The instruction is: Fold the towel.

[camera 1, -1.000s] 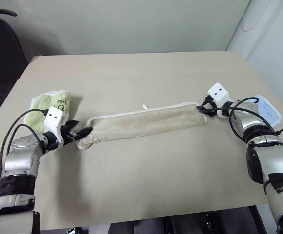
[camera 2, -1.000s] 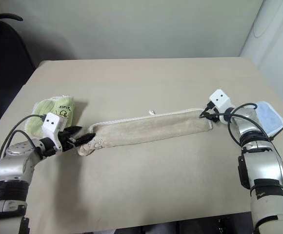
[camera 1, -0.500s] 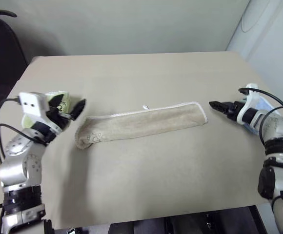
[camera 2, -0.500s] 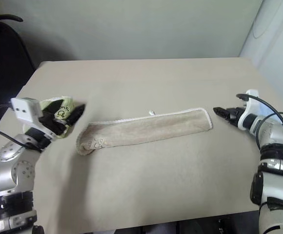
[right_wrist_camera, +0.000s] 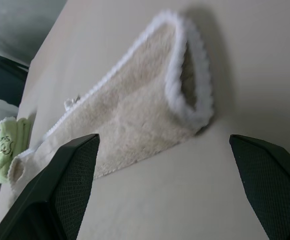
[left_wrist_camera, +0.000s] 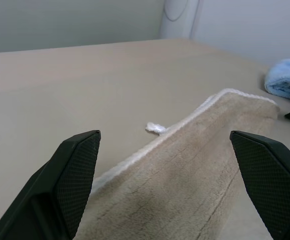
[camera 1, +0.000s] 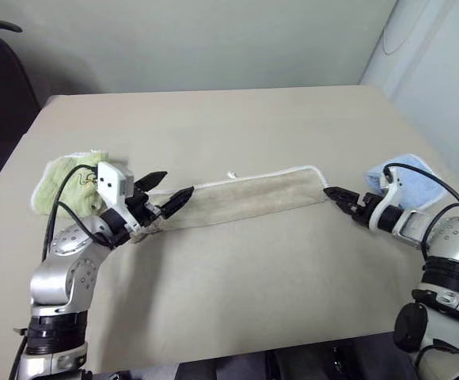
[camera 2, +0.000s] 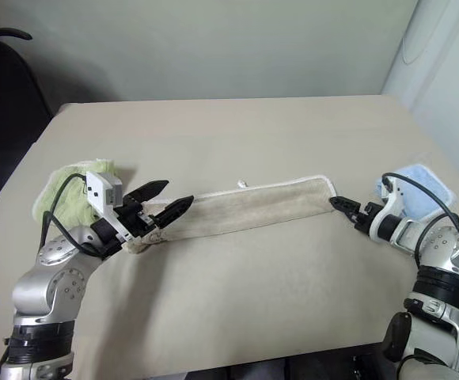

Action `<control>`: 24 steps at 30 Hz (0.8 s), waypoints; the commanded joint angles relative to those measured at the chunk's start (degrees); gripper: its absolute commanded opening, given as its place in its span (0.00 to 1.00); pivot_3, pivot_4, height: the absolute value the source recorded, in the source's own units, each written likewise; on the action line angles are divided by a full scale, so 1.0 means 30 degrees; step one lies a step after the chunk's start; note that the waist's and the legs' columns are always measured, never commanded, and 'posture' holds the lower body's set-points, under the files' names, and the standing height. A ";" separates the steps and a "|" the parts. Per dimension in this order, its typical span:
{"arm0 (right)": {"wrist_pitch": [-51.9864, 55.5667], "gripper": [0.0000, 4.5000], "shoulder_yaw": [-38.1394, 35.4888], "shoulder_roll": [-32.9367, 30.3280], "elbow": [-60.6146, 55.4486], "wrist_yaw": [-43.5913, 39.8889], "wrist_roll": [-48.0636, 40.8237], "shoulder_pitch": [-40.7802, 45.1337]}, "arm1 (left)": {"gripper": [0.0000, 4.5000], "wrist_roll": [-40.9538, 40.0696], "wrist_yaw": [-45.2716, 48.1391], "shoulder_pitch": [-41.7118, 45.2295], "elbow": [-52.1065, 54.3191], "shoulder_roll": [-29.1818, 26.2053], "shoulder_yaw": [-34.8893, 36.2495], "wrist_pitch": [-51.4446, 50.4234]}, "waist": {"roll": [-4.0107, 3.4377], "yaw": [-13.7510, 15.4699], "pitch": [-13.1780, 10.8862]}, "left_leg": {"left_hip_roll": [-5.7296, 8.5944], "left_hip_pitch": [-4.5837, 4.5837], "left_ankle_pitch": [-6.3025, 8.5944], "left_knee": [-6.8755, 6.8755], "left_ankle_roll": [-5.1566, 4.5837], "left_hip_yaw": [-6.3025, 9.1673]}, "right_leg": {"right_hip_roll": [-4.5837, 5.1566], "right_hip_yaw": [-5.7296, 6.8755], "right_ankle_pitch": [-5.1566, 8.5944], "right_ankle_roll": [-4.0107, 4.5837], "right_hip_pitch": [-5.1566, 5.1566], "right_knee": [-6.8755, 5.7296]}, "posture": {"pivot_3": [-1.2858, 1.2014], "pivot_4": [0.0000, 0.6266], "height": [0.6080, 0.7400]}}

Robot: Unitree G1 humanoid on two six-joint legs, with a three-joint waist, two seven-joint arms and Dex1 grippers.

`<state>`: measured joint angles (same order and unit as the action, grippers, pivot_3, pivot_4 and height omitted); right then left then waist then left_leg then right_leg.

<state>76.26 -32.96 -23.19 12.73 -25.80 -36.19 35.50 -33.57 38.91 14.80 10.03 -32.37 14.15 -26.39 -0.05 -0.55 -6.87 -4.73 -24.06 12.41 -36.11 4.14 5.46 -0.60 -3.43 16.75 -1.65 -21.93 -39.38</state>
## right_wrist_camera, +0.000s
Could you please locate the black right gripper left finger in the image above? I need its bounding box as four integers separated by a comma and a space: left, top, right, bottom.
0, 133, 101, 240

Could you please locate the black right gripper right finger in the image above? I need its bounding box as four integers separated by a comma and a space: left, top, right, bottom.
229, 134, 290, 240

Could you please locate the light green towel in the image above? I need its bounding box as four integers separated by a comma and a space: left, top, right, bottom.
0, 116, 33, 185

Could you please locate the beige towel with white trim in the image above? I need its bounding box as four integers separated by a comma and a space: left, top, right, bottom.
7, 9, 215, 200

